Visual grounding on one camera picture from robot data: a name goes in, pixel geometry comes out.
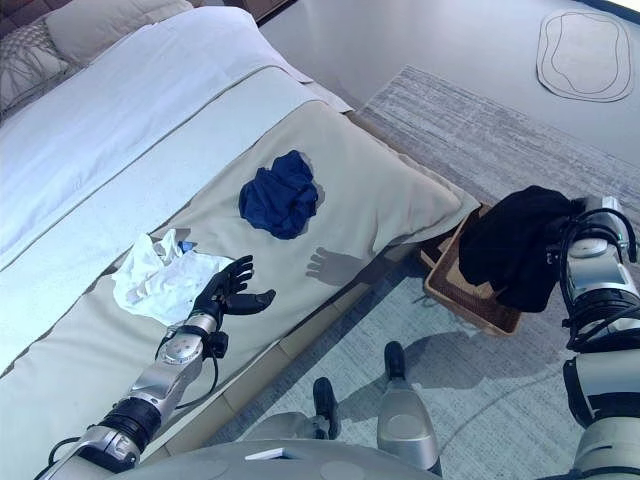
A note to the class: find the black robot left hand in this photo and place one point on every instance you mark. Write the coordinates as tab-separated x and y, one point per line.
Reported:
225	290

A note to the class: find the white garment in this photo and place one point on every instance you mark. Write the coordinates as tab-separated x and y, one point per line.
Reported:
160	280

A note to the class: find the dark blue garment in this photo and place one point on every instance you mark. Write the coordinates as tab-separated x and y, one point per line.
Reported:
280	200

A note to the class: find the black garment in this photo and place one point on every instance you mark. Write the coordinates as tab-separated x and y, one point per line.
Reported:
515	240

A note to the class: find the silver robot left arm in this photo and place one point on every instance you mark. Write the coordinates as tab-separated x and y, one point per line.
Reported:
160	375

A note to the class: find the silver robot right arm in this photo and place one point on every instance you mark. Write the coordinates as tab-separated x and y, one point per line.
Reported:
595	280

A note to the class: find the bed with beige cover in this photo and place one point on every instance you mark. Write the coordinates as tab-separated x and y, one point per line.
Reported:
360	190

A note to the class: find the brown wicker laundry basket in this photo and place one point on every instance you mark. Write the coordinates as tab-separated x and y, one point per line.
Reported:
465	295

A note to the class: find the grey robot torso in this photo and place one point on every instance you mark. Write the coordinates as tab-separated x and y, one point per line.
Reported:
300	465

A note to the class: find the white duvet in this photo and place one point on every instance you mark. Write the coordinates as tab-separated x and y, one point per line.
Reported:
100	125

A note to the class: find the silver robot right leg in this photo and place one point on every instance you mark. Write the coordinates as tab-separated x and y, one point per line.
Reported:
405	415

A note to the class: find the brown wooden nightstand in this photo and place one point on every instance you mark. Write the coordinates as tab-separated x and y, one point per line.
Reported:
272	7

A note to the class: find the plain beige pillow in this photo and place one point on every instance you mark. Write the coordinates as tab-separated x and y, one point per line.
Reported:
110	25

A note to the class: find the grey streaked area rug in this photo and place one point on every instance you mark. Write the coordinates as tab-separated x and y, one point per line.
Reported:
475	140

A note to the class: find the line patterned pillow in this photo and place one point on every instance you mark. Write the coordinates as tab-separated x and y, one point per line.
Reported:
25	65

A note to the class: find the tufted upholstered headboard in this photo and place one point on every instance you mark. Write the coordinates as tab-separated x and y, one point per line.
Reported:
20	12

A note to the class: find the small oval floor mat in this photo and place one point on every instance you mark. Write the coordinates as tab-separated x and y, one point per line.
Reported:
582	55

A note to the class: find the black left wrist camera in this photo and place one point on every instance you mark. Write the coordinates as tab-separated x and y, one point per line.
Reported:
220	344

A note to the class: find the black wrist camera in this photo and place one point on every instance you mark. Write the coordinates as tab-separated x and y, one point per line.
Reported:
555	252
220	344

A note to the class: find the tan upholstered bed frame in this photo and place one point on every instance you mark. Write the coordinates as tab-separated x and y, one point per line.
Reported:
300	340

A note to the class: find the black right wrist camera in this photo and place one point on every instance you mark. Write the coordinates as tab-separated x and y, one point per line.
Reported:
555	252

